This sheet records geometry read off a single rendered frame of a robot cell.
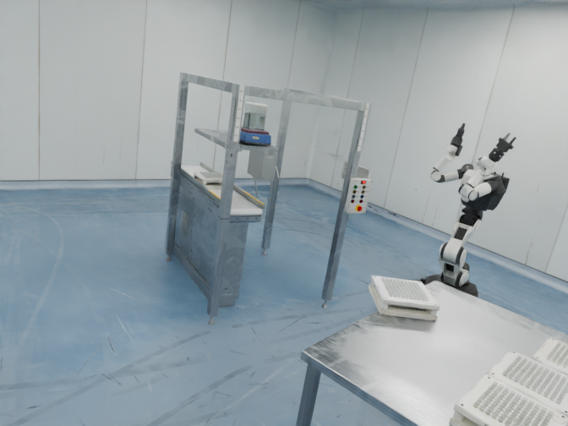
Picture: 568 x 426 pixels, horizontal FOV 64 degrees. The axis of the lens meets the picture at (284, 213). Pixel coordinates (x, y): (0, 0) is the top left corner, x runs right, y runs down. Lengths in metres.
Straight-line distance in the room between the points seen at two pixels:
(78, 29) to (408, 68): 4.25
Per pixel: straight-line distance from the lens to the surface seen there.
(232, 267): 3.35
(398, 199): 6.76
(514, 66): 6.04
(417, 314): 2.02
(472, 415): 1.46
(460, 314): 2.20
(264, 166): 3.03
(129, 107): 6.32
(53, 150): 6.17
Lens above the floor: 1.68
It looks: 16 degrees down
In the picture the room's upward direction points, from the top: 9 degrees clockwise
